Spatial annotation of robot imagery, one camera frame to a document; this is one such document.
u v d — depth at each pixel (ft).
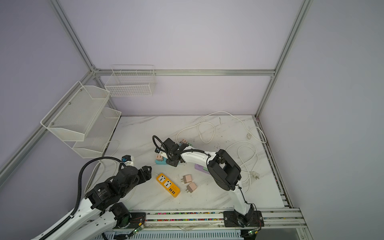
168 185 2.70
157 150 2.63
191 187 2.69
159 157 2.89
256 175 2.83
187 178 2.82
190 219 2.46
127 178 1.77
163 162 3.03
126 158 2.17
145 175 2.22
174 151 2.29
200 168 2.94
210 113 4.03
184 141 3.18
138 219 2.42
